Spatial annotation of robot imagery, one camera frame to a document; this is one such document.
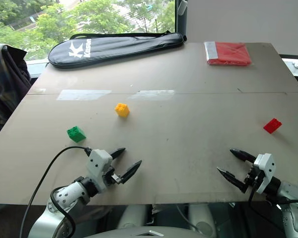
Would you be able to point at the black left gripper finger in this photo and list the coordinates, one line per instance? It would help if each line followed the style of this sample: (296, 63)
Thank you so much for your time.
(117, 152)
(131, 171)

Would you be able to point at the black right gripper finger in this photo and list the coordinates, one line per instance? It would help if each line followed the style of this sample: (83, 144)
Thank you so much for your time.
(242, 154)
(231, 179)

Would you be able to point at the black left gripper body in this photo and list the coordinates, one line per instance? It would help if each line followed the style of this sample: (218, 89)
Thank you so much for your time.
(111, 176)

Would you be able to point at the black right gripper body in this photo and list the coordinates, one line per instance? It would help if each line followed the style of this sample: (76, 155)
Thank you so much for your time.
(251, 175)

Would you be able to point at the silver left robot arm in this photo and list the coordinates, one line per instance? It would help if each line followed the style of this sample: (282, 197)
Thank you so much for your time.
(62, 210)

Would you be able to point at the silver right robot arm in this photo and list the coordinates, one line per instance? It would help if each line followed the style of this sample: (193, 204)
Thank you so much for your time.
(290, 205)

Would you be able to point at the red toy brick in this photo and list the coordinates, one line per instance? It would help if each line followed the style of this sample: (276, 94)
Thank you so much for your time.
(272, 125)

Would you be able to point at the yellow toy brick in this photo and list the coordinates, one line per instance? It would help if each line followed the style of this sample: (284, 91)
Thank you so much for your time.
(122, 109)

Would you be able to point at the green toy brick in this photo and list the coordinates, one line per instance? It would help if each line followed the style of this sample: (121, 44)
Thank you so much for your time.
(76, 134)

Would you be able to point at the silver robot torso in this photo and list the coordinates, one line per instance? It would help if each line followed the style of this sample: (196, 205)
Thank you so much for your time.
(149, 223)

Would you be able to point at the red folded plastic bag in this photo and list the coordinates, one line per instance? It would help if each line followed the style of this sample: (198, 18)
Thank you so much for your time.
(228, 53)

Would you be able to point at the black racket bag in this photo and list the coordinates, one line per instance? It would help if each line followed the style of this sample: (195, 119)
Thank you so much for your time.
(114, 49)

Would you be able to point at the plaid cloth on chair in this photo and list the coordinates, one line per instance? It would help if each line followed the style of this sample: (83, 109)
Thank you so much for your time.
(5, 81)

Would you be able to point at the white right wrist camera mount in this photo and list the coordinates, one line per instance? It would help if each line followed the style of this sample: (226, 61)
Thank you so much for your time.
(264, 171)

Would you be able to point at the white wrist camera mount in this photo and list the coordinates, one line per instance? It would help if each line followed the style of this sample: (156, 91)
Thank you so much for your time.
(264, 171)
(98, 169)

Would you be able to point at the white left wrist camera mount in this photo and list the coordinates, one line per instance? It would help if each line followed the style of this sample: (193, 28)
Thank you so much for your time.
(98, 169)

